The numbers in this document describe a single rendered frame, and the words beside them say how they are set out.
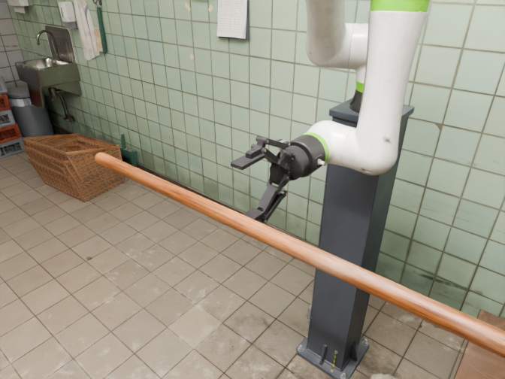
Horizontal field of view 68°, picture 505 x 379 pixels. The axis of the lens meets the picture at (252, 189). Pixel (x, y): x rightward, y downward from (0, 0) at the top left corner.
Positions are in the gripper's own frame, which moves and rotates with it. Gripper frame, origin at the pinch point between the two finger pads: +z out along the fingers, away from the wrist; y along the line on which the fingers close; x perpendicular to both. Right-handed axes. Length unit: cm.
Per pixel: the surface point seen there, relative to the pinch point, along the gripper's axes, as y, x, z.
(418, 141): 28, -3, -121
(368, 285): 0.2, -30.0, 7.5
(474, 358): 62, -49, -49
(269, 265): 120, 61, -97
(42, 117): 92, 362, -108
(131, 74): 30, 215, -125
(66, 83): 47, 301, -113
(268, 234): -0.2, -12.1, 7.1
